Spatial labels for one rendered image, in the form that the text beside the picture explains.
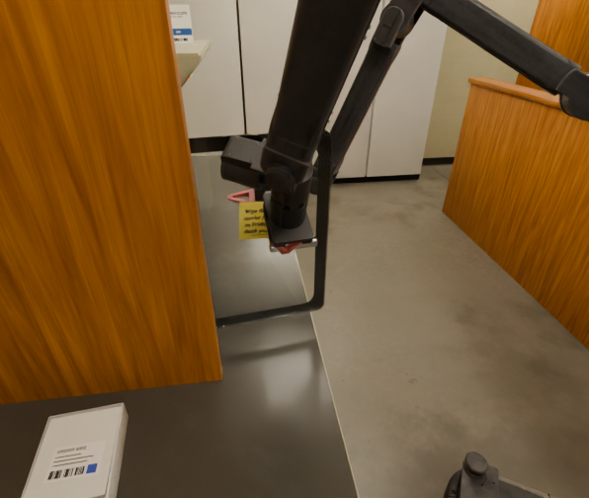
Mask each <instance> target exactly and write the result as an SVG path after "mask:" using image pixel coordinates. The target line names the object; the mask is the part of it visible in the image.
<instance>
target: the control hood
mask: <svg viewBox="0 0 589 498"><path fill-rule="evenodd" d="M175 48H176V55H177V62H178V69H179V75H180V82H181V87H182V85H183V84H184V83H185V82H186V80H187V79H188V78H189V77H190V75H191V74H192V73H193V72H194V70H195V69H196V68H197V67H198V65H199V64H200V63H201V61H202V60H203V58H204V57H205V55H206V54H207V53H208V51H209V50H210V48H211V41H194V43H175Z"/></svg>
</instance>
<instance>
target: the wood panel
mask: <svg viewBox="0 0 589 498"><path fill-rule="evenodd" d="M216 380H222V364H221V358H220V351H219V345H218V338H217V331H216V325H215V318H214V311H213V304H212V297H211V291H210V278H209V271H208V264H207V257H206V251H205V244H204V238H203V231H202V224H201V218H200V211H199V204H198V197H197V190H196V183H195V177H194V170H193V163H192V156H191V149H190V143H189V137H188V130H187V123H186V116H185V110H184V103H183V96H182V89H181V82H180V75H179V69H178V62H177V55H176V48H175V42H174V36H173V29H172V22H171V15H170V8H169V1H168V0H0V404H9V403H18V402H27V401H36V400H45V399H53V398H62V397H71V396H81V395H90V394H99V393H108V392H117V391H126V390H135V389H144V388H152V387H161V386H170V385H179V384H189V383H198V382H207V381H216Z"/></svg>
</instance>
